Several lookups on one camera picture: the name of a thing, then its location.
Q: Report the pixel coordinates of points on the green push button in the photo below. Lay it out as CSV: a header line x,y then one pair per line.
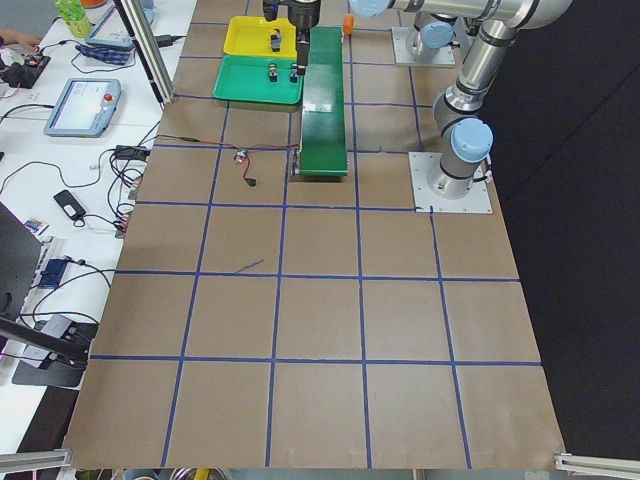
x,y
293,73
272,72

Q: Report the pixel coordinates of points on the plaid cloth pouch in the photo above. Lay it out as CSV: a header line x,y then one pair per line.
x,y
105,55

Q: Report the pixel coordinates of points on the aluminium frame post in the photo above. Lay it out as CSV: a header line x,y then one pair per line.
x,y
138,28

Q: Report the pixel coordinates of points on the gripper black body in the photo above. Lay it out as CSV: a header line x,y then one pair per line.
x,y
305,15

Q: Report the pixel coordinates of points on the motor controller board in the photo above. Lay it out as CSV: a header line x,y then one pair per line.
x,y
241,156

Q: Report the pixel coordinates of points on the black power adapter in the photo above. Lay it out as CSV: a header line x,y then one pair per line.
x,y
70,205

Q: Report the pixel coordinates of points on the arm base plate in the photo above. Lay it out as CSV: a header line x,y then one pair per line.
x,y
435,192
409,50

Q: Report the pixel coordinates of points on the yellow push button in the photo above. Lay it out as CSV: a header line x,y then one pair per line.
x,y
275,39

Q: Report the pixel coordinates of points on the teach pendant far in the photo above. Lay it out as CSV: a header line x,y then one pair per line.
x,y
110,32

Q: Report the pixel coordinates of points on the green drink bottle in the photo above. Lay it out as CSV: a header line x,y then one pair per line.
x,y
75,17

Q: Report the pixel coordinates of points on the teach pendant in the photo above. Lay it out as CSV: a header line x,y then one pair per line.
x,y
110,32
84,108

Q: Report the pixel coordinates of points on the teach pendant near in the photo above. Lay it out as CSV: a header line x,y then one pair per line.
x,y
84,108

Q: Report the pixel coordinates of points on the yellow plastic tray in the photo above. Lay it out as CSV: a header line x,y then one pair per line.
x,y
251,36

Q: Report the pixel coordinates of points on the green conveyor belt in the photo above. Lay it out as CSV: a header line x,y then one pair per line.
x,y
323,150

